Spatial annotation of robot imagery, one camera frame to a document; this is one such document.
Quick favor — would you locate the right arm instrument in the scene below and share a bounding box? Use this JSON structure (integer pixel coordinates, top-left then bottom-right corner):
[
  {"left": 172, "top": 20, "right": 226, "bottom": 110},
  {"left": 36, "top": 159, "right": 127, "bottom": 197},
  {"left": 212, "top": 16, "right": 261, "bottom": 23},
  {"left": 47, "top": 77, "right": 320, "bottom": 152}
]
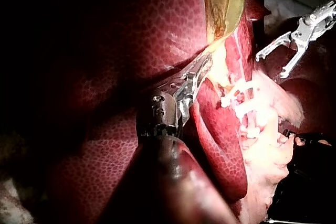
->
[{"left": 289, "top": 0, "right": 336, "bottom": 51}]

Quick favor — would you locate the white clip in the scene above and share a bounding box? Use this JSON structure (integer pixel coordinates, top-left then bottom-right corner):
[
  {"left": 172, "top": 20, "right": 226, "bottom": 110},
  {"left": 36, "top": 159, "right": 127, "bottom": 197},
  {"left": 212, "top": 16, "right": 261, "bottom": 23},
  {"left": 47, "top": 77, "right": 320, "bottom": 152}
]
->
[
  {"left": 235, "top": 100, "right": 266, "bottom": 119},
  {"left": 239, "top": 126, "right": 261, "bottom": 141},
  {"left": 220, "top": 83, "right": 261, "bottom": 108}
]

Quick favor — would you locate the left arm instrument jaw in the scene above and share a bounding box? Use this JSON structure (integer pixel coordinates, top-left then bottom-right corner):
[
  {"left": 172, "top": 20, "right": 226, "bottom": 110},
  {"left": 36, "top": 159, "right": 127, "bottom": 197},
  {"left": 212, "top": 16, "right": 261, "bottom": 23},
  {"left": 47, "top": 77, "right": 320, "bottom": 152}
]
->
[
  {"left": 191, "top": 57, "right": 213, "bottom": 95},
  {"left": 181, "top": 51, "right": 213, "bottom": 78}
]

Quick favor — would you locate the white cloth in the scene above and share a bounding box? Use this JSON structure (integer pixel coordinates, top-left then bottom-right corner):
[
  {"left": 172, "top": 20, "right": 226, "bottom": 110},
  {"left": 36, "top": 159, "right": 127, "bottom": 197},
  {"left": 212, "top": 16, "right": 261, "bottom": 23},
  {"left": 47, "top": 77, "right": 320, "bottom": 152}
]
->
[
  {"left": 263, "top": 0, "right": 330, "bottom": 27},
  {"left": 0, "top": 175, "right": 36, "bottom": 224}
]

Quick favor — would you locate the right arm instrument jaw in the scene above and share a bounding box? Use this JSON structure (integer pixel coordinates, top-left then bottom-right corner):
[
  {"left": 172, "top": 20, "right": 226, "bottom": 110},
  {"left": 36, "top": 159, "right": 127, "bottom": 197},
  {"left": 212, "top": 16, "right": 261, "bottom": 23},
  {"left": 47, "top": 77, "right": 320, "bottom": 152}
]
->
[
  {"left": 279, "top": 46, "right": 307, "bottom": 79},
  {"left": 255, "top": 30, "right": 292, "bottom": 62}
]

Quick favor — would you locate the left arm instrument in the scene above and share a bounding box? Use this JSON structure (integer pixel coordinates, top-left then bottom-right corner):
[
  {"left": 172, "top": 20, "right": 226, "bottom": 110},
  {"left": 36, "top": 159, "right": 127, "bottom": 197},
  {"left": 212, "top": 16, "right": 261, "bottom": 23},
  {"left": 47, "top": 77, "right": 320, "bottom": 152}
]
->
[{"left": 135, "top": 73, "right": 197, "bottom": 140}]

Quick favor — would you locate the dark red liver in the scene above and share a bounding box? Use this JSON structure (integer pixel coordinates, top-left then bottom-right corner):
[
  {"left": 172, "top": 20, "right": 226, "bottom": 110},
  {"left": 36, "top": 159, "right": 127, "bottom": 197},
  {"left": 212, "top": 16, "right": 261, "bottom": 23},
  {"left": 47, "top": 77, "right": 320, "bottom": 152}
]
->
[{"left": 39, "top": 0, "right": 336, "bottom": 224}]

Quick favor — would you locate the pale fatty tissue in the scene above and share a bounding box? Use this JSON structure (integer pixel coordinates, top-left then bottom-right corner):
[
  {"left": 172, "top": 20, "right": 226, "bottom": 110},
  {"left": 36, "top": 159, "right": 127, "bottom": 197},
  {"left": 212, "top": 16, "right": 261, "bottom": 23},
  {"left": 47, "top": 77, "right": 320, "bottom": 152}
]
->
[{"left": 230, "top": 71, "right": 307, "bottom": 224}]

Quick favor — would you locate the thin tube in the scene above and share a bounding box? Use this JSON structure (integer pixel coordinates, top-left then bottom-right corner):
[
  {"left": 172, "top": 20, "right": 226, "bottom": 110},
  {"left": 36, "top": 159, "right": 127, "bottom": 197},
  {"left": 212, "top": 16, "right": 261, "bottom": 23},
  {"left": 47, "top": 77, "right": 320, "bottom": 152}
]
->
[{"left": 242, "top": 76, "right": 257, "bottom": 131}]

